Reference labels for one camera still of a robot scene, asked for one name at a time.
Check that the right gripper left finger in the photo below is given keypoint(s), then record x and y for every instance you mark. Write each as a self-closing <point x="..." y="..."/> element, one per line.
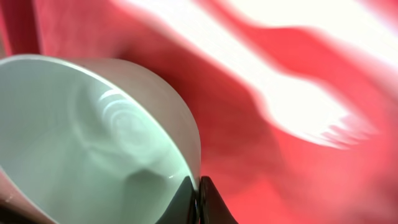
<point x="183" y="207"/>

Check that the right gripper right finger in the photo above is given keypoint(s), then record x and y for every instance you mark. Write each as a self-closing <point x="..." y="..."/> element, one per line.
<point x="213" y="209"/>

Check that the mint green bowl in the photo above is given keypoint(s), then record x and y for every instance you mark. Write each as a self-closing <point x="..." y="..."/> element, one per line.
<point x="93" y="141"/>

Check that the cream plastic fork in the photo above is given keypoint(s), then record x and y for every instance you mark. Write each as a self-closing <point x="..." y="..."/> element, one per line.
<point x="304" y="108"/>

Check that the cream plastic spoon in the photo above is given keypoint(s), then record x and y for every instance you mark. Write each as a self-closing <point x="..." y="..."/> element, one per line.
<point x="347" y="20"/>

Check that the red serving tray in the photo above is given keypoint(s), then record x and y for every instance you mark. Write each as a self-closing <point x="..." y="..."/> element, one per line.
<point x="263" y="174"/>

